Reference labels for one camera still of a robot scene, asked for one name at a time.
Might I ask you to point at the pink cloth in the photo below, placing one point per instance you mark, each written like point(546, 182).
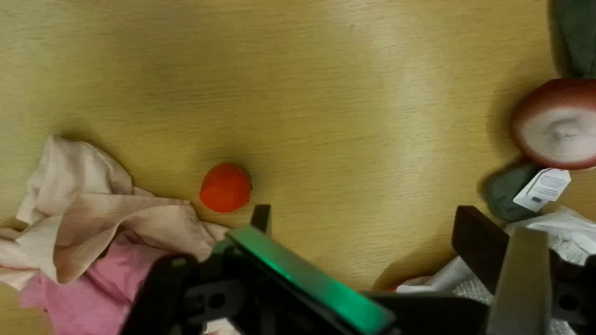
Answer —
point(94, 299)

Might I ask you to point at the red tomato toy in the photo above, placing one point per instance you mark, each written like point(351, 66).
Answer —
point(226, 187)

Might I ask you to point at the small green leaf with tag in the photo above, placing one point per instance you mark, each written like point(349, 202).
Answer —
point(505, 193)

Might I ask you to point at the beige cloth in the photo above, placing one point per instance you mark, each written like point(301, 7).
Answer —
point(81, 206)

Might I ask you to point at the white orange plastic bag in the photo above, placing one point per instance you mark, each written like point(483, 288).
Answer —
point(578, 232)

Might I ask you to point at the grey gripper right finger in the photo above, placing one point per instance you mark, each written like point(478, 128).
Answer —
point(522, 286)

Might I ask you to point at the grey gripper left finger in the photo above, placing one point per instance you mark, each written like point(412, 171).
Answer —
point(310, 280)

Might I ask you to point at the red onion plush toy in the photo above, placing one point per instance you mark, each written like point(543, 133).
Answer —
point(559, 128)

